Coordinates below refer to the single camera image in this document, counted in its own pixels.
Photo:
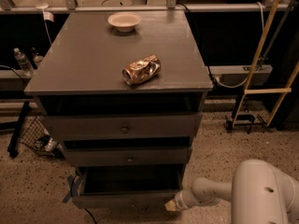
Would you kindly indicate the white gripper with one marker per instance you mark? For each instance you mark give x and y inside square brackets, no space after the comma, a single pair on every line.
[180,200]

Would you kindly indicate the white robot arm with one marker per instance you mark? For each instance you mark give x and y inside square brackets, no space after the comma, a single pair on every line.
[259,194]

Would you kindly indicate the yellow wooden ladder frame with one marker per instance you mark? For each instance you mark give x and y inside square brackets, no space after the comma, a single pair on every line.
[230,124]

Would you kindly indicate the grey drawer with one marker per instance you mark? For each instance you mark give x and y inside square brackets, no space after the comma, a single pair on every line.
[129,186]
[72,128]
[127,156]

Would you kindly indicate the clear plastic water bottle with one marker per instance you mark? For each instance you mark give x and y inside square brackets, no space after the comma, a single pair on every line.
[23,62]

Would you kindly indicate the crushed golden soda can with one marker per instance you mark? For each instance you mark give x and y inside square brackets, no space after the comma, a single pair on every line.
[142,70]

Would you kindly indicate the white paper bowl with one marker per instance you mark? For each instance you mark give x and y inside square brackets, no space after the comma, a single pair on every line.
[124,21]

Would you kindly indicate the grey top drawer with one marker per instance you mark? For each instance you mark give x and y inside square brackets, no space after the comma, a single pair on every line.
[72,128]

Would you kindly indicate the grey middle drawer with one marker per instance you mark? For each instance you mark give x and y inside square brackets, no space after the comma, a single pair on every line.
[127,156]

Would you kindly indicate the grey bottom drawer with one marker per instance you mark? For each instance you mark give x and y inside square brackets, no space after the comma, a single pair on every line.
[129,186]

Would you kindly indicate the black metal stand leg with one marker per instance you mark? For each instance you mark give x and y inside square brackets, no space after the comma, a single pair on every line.
[12,147]

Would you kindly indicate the black wire mesh basket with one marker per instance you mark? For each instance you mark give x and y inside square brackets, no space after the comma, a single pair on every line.
[37,138]

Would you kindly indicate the blue tape cross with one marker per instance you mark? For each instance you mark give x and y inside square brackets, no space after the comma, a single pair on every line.
[73,184]

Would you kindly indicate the grey wooden drawer cabinet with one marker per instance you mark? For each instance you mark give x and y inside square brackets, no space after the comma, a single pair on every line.
[82,74]

